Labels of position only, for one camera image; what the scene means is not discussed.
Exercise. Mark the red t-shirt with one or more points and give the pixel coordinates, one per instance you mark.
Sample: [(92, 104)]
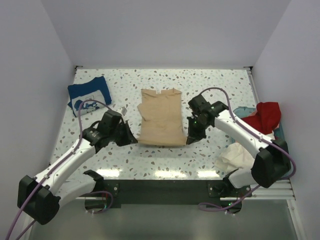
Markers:
[(266, 119)]

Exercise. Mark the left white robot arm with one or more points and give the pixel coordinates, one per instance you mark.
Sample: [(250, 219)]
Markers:
[(38, 196)]

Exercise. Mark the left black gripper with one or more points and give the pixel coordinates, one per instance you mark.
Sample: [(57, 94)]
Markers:
[(129, 138)]

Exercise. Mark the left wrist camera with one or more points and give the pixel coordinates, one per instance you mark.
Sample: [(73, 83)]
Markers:
[(123, 111)]

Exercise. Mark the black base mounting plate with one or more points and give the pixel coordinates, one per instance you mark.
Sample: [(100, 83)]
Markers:
[(213, 194)]

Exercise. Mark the folded blue t-shirt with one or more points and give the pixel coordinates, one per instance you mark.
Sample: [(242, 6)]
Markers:
[(96, 91)]

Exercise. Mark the beige t-shirt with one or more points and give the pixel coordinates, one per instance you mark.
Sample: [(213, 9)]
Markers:
[(161, 118)]

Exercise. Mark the white t-shirt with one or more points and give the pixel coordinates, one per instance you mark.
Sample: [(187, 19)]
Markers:
[(235, 156)]

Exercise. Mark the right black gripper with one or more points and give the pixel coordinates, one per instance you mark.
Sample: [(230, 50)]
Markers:
[(191, 133)]

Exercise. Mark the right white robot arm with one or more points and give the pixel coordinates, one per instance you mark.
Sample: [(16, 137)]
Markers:
[(271, 158)]

